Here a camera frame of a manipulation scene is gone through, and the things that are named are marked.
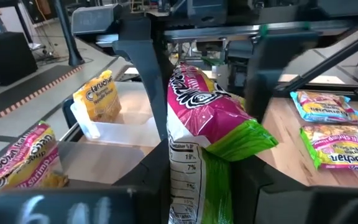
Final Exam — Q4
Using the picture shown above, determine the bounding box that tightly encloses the black stand post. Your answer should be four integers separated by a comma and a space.
53, 0, 86, 67

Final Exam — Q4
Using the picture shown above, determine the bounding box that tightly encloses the grey translucent plastic bin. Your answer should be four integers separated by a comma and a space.
0, 123, 149, 200

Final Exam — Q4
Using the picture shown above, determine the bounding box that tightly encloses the green pink Maruchan noodle pack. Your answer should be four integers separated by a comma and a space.
299, 123, 358, 173
0, 121, 70, 206
166, 61, 279, 224

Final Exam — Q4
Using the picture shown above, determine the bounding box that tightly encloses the blue Maruchan noodle pack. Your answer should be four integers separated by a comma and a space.
290, 90, 358, 128

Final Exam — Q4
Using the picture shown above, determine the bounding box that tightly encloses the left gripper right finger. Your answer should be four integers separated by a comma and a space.
229, 154, 358, 224

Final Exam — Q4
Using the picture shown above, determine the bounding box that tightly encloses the yellow Maruchan noodle pack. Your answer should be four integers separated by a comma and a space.
72, 70, 122, 123

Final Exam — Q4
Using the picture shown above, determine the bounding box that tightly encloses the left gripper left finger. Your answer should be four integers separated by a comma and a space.
0, 139, 172, 224

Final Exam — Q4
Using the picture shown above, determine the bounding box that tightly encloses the black cabinet box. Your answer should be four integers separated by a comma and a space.
0, 30, 39, 87

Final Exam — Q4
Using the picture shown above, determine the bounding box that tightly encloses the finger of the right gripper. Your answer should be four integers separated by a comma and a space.
112, 39, 170, 141
246, 30, 320, 123

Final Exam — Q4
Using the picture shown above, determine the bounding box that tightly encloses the black hazard-striped floor mat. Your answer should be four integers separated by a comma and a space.
0, 64, 84, 119

